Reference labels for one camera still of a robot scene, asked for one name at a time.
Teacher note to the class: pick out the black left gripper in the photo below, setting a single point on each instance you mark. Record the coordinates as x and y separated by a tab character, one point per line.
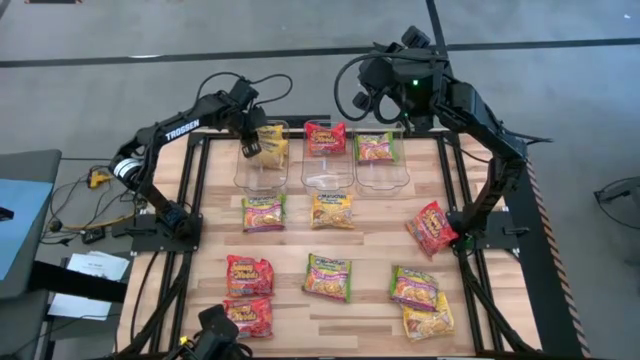
256	120

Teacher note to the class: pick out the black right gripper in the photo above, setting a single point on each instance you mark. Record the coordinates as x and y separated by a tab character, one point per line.
380	72

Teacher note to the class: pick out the yellow Creamy Chicken ramen pack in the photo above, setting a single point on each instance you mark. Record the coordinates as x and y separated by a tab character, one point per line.
274	155
332	211
270	131
430	325

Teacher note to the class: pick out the green Lime Chili Shrimp pack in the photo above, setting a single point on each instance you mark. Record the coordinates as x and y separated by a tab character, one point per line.
375	147
327	277
263	213
414	286

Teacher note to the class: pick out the red Saucy Noods pack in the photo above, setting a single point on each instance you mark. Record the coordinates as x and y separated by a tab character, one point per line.
326	139
250	317
250	275
431	228

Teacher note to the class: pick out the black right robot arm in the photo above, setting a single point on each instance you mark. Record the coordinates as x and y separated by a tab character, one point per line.
480	115

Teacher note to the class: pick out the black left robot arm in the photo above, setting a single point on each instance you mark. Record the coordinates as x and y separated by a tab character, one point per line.
180	127

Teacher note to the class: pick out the clear plastic bin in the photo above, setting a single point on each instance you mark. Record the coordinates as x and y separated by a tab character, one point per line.
382	175
260	175
327	172

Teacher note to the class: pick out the yellow plug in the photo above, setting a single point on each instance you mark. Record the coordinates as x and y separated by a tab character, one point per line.
97	178

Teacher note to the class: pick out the small black box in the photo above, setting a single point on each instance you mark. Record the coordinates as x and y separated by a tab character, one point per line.
94	235

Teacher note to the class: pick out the white paper sheet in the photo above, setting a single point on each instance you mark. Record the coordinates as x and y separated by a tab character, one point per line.
100	265
80	306

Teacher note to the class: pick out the grey side table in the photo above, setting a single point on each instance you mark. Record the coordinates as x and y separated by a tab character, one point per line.
30	165

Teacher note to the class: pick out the blue sheet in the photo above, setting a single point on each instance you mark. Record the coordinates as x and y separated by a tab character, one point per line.
25	225

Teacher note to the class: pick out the black panel with white stripes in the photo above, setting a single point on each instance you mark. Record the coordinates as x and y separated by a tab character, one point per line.
550	280

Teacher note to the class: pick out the black aluminium table frame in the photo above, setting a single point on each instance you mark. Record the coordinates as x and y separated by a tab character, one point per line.
220	134

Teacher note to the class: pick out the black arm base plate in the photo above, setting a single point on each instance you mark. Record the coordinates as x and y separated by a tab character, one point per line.
505	232
150	240

